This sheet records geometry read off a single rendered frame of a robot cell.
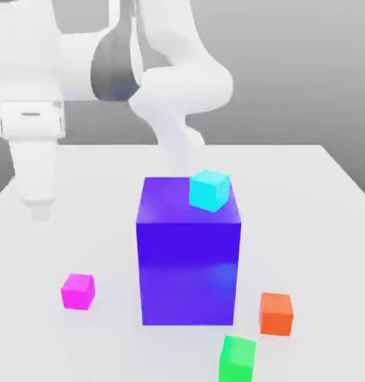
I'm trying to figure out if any small orange cube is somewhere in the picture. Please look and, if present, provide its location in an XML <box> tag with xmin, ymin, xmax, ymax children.
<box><xmin>258</xmin><ymin>292</ymin><xmax>294</xmax><ymax>337</ymax></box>

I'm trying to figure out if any small magenta cube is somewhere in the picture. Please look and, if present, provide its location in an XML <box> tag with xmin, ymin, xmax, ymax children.
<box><xmin>60</xmin><ymin>272</ymin><xmax>96</xmax><ymax>312</ymax></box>

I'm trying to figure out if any large purple box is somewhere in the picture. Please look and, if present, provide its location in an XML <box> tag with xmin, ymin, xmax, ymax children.
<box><xmin>135</xmin><ymin>176</ymin><xmax>243</xmax><ymax>327</ymax></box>

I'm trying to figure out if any small green cube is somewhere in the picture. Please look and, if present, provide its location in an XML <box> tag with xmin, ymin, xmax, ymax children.
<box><xmin>218</xmin><ymin>334</ymin><xmax>258</xmax><ymax>382</ymax></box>

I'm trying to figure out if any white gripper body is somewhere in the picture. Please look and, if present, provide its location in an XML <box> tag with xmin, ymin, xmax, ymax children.
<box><xmin>7</xmin><ymin>138</ymin><xmax>59</xmax><ymax>207</ymax></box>

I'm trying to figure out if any small cyan cube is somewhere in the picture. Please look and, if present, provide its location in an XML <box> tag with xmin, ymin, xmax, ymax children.
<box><xmin>188</xmin><ymin>168</ymin><xmax>231</xmax><ymax>213</ymax></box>

